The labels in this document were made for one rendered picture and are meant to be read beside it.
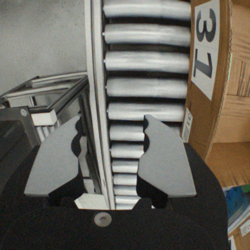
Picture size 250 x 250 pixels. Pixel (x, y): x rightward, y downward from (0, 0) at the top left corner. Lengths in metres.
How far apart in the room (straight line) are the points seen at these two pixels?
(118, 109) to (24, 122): 0.29
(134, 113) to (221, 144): 0.27
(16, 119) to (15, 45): 1.02
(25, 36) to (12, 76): 0.38
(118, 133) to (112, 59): 0.19
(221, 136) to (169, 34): 0.31
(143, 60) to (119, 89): 0.09
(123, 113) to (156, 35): 0.20
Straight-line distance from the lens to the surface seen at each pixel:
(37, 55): 1.35
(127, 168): 0.51
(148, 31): 0.36
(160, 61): 0.36
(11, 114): 0.55
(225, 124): 0.47
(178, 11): 0.38
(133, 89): 0.37
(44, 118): 0.48
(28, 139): 0.55
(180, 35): 0.37
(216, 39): 0.25
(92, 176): 1.05
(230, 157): 0.46
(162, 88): 0.38
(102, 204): 0.70
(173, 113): 0.41
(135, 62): 0.36
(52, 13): 1.29
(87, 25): 0.38
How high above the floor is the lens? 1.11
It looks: 60 degrees down
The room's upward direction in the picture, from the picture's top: 171 degrees counter-clockwise
